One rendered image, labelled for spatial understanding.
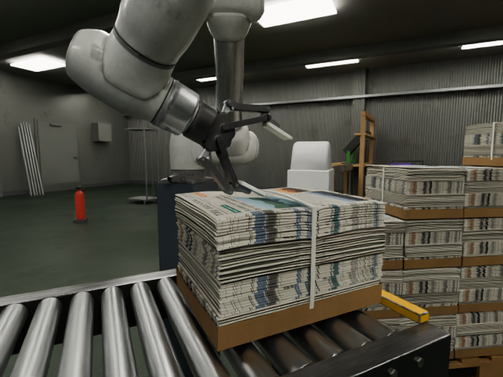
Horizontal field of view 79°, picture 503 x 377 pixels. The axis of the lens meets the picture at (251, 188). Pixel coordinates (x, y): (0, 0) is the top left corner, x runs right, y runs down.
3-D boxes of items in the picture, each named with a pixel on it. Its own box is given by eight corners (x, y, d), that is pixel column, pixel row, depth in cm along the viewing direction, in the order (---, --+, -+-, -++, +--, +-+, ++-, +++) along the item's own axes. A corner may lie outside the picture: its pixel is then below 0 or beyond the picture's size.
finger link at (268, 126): (260, 125, 66) (261, 122, 66) (284, 141, 69) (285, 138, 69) (266, 124, 64) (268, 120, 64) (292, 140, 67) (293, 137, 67)
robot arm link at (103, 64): (143, 138, 54) (178, 80, 47) (46, 89, 47) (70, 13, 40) (154, 106, 62) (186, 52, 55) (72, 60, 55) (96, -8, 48)
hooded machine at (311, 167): (326, 237, 417) (329, 140, 403) (284, 233, 442) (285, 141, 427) (334, 227, 478) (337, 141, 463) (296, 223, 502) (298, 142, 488)
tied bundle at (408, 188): (363, 206, 174) (364, 165, 171) (411, 205, 178) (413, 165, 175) (404, 221, 137) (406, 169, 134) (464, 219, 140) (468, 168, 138)
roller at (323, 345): (238, 279, 93) (239, 262, 93) (354, 381, 51) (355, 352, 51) (223, 281, 91) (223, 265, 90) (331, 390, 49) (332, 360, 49)
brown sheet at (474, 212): (412, 204, 178) (412, 197, 177) (458, 203, 180) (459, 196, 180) (463, 218, 140) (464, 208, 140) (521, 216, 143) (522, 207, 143)
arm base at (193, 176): (153, 183, 134) (152, 170, 133) (184, 179, 153) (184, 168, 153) (186, 185, 126) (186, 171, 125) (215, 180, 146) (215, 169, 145)
